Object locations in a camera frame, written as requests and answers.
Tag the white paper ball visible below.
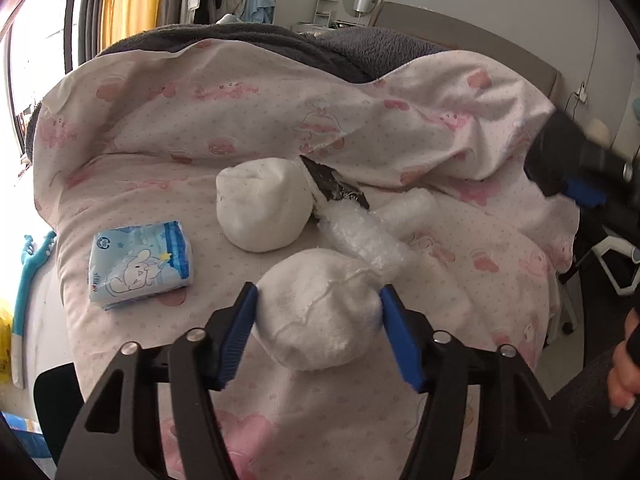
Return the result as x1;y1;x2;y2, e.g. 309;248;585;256
216;157;314;254
255;248;382;372

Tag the blue tissue pack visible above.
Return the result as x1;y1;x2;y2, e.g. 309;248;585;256
88;220;194;310

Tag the black snack wrapper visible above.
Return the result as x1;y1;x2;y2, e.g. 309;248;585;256
299;155;370;220

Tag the black trash bin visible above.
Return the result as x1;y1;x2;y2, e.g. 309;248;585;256
32;363;84;464

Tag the person's right hand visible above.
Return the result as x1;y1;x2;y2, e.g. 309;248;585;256
606;310;640;415

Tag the white office chair base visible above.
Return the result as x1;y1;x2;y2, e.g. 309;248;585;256
556;231;640;336

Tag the beige bed headboard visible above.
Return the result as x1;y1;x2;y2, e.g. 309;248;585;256
370;2;563;103

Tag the pink patterned duvet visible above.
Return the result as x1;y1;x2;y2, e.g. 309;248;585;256
32;39;578;479

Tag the blue pet food bag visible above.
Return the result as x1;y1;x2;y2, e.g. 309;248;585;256
1;412;51;460

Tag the dark grey fleece blanket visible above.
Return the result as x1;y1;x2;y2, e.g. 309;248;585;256
102;23;446;84

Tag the yellow plastic bag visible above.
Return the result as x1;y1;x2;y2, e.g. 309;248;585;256
0;299;12;385

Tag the white dresser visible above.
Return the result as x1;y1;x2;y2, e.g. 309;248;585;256
291;0;348;34

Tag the grey curtain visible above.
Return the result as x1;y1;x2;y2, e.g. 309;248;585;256
63;0;103;74

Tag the glass balcony door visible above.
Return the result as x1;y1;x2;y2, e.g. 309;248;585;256
1;0;66;162

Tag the teal long-handled toy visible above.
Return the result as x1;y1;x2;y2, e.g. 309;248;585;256
10;231;56;389

